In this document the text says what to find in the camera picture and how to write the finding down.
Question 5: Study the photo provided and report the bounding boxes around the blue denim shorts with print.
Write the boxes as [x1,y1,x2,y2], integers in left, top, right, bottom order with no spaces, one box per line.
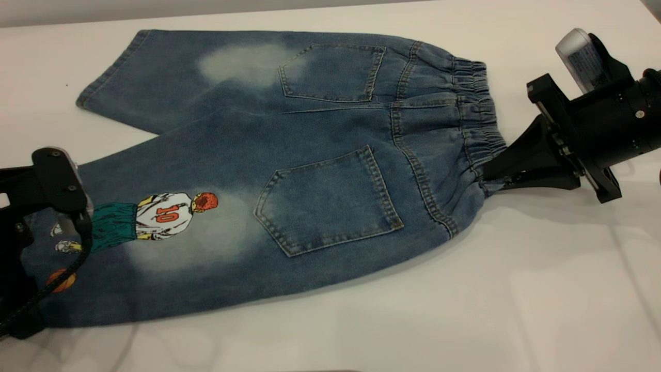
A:
[21,28,509,329]

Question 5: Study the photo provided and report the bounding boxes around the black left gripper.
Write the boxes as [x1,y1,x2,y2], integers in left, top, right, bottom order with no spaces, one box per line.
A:
[0,165,47,340]

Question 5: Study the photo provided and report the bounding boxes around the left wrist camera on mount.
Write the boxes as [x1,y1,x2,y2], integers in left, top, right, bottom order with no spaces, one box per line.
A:
[31,147,95,239]

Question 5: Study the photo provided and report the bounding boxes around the right wrist camera silver box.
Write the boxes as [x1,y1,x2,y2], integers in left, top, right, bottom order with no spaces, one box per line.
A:
[555,28,636,96]

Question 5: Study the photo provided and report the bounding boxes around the black braided camera cable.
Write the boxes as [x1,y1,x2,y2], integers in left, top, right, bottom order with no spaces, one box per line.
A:
[0,213,95,336]

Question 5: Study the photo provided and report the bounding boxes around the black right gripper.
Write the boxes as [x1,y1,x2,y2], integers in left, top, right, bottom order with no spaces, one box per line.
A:
[482,73,634,204]

